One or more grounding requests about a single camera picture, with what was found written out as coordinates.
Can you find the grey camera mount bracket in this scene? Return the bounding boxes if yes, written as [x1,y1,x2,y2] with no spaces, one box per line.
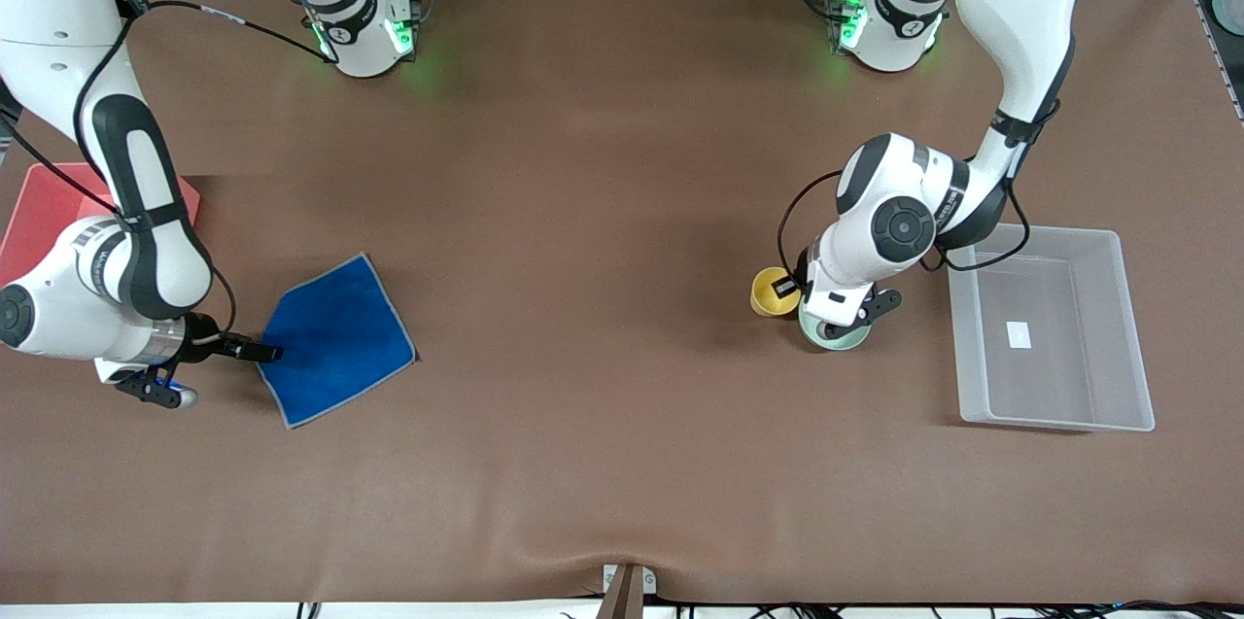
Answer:
[603,563,657,619]

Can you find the pink plastic bin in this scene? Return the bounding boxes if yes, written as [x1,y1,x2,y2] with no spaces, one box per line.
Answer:
[0,162,202,288]

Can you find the yellow plastic cup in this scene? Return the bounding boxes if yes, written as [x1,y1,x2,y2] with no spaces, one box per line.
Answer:
[750,266,804,319]

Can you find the mint green bowl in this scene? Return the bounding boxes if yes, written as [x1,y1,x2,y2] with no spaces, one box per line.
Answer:
[799,306,873,353]

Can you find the clear plastic bin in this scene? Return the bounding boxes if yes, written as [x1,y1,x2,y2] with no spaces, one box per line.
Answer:
[947,221,1157,432]

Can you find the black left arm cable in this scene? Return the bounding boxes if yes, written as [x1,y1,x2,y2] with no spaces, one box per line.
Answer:
[777,104,1060,275]

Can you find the brown table cover sheet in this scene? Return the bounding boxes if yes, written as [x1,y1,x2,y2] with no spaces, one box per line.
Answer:
[0,0,1244,605]

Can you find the blue microfibre cloth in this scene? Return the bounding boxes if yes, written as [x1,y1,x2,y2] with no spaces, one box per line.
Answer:
[258,253,419,430]

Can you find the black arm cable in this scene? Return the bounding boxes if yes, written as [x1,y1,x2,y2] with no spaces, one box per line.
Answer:
[0,0,339,217]
[777,104,1060,275]

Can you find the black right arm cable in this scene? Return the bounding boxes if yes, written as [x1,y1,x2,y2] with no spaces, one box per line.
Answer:
[0,0,339,217]

